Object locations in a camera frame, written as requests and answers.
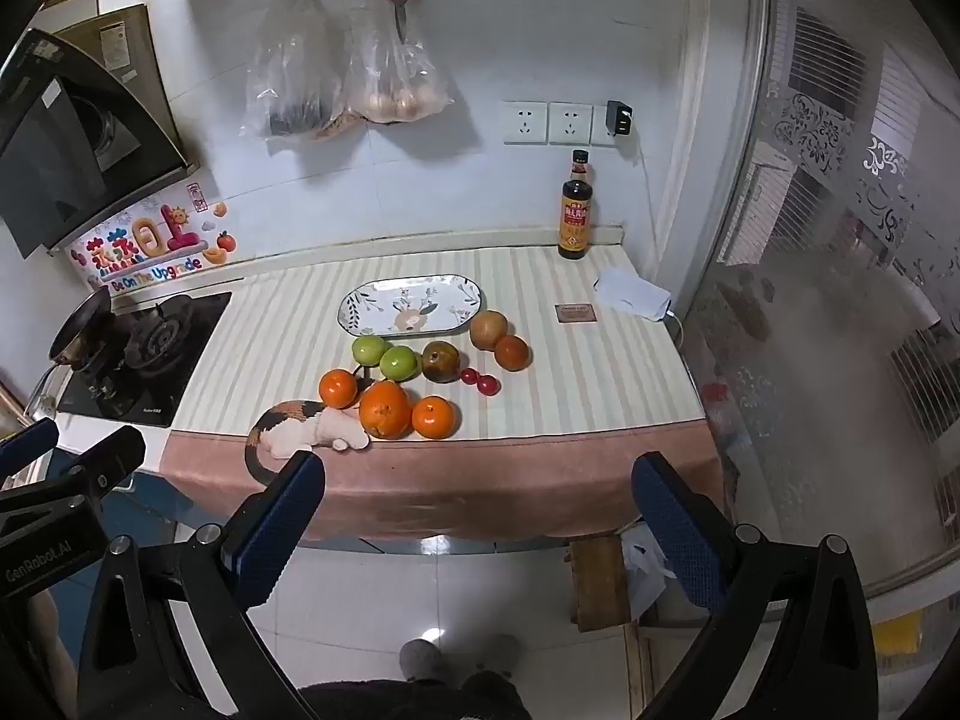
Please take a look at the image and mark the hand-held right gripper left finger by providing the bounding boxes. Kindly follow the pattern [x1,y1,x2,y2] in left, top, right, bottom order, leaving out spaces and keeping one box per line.
[75,448,327,720]

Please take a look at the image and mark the dark frying pan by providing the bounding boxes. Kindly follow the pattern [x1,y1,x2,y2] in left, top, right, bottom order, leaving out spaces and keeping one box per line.
[22,285,113,421]

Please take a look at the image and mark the white plastic bag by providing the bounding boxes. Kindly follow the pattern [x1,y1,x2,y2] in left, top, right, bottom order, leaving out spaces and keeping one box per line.
[621,523,680,616]

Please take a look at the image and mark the small reddish tangerine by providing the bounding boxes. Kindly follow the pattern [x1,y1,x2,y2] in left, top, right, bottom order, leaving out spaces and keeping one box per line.
[493,334,532,374]

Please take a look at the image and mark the white folded paper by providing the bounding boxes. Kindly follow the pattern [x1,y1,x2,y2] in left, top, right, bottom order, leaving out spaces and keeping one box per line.
[596,268,672,321]

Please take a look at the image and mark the colourful wall sticker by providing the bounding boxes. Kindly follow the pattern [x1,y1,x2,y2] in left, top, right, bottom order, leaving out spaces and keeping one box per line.
[67,184,237,293]

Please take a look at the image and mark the clear bag with eggs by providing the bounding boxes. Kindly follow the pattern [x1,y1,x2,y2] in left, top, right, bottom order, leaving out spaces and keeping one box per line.
[341,0,455,125]

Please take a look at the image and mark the brown kiwi fruit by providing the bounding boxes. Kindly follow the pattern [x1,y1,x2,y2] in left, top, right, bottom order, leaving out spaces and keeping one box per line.
[421,341,461,383]

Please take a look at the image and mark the wooden stool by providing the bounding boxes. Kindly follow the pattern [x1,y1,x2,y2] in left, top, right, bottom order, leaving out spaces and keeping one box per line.
[568,532,632,632]

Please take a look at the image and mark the large orange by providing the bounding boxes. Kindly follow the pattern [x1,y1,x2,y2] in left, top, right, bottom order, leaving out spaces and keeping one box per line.
[358,381,414,440]

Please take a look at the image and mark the black glass range hood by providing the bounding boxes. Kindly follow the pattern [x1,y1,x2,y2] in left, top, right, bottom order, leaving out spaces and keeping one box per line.
[0,30,188,256]

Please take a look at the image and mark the grey slipper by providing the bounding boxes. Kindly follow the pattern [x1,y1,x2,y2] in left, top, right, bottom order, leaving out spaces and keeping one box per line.
[400,637,451,683]

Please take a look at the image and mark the dark soy sauce bottle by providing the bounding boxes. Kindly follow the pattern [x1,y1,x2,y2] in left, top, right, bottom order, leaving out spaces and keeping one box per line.
[557,150,595,262]

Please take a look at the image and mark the person's dark trousers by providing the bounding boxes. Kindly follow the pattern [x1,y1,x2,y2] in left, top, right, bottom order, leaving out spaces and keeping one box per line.
[298,673,535,720]

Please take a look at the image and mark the clear bag with dark contents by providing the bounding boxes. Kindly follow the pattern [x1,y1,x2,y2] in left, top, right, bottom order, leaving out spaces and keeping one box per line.
[241,0,347,140]

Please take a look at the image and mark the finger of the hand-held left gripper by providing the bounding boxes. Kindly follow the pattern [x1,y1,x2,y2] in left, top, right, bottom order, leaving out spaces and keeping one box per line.
[73,426,147,496]
[0,418,59,475]

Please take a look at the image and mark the yellow-brown apple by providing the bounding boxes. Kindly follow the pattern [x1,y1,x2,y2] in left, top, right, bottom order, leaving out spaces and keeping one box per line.
[469,310,511,352]

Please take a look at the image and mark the frosted floral glass door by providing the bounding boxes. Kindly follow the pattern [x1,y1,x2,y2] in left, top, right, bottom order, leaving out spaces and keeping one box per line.
[679,0,960,616]

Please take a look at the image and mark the steel range hood chimney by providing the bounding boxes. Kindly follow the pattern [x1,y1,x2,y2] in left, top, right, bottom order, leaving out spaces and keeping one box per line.
[56,4,181,143]

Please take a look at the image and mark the person's left forearm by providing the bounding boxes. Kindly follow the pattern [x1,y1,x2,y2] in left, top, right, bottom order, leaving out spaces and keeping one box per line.
[34,592,80,720]

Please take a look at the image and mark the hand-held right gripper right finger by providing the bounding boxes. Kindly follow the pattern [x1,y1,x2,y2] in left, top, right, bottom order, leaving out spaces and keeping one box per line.
[630,451,878,720]

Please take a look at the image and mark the floral oval ceramic plate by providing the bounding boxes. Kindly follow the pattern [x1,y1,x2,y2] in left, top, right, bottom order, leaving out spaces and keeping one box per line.
[337,274,485,337]

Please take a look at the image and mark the black gas stove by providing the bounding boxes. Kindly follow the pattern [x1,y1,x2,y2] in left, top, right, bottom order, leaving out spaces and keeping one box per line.
[56,292,233,428]

